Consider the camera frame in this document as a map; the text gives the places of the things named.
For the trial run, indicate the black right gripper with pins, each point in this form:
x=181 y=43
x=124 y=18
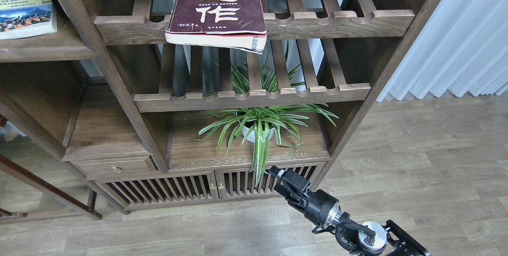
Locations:
x=319 y=207

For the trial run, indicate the small white landscape-cover book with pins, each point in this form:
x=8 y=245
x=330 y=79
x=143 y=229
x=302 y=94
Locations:
x=26 y=18

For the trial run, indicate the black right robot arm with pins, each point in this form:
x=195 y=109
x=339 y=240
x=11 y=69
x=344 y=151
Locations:
x=371 y=238

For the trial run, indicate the white plant pot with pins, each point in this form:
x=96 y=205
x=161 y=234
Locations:
x=249 y=133

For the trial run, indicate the green spider plant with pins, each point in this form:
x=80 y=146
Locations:
x=261 y=123

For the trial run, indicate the dark wooden bookshelf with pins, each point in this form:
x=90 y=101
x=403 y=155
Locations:
x=107 y=89

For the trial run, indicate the brass drawer knob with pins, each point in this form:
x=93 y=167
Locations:
x=116 y=169

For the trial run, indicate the dark red book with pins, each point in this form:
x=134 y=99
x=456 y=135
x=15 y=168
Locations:
x=236 y=24

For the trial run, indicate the white curtain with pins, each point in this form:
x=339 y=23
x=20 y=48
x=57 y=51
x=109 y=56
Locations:
x=463 y=49

